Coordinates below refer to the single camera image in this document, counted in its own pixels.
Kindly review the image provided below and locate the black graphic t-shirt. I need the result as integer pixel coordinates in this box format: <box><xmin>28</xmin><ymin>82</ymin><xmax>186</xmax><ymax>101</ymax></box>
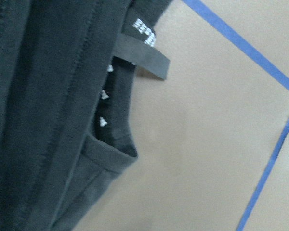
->
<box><xmin>0</xmin><ymin>0</ymin><xmax>170</xmax><ymax>231</ymax></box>

